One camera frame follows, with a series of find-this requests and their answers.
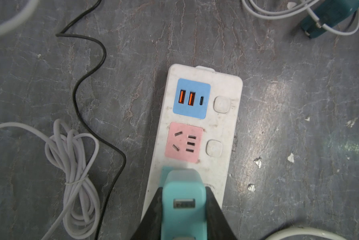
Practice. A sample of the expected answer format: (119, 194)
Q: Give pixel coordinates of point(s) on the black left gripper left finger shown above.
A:
(150, 226)

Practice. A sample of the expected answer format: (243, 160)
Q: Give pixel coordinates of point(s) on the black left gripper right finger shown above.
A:
(217, 225)

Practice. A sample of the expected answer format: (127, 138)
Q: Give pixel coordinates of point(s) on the teal charger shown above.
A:
(328, 15)
(183, 199)

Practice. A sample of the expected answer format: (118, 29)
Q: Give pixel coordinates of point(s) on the white colourful power strip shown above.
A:
(196, 127)

